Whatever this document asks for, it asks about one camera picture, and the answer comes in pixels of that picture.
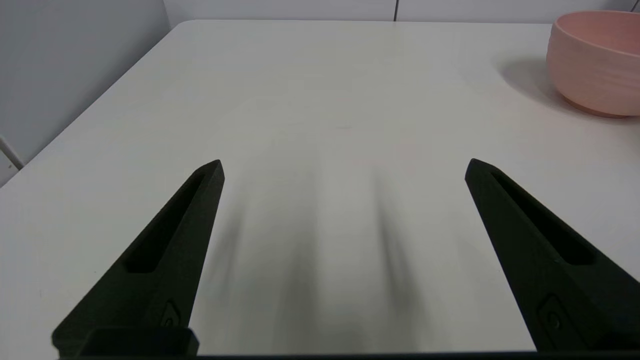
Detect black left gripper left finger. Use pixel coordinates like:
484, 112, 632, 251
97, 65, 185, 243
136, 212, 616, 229
51, 159, 226, 351

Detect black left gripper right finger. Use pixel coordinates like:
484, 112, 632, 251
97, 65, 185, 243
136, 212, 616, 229
464, 158, 640, 352

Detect pink plastic bowl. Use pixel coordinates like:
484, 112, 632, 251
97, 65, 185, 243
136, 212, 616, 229
546, 11, 640, 119

